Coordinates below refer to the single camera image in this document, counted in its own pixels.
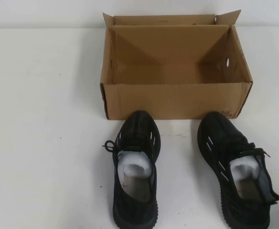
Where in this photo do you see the brown cardboard shoe box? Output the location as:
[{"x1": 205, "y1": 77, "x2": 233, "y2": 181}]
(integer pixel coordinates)
[{"x1": 100, "y1": 9, "x2": 254, "y2": 120}]

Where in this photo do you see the black knit sneaker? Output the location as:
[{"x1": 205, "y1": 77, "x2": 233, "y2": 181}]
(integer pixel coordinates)
[
  {"x1": 103, "y1": 110, "x2": 163, "y2": 229},
  {"x1": 197, "y1": 111, "x2": 279, "y2": 229}
]

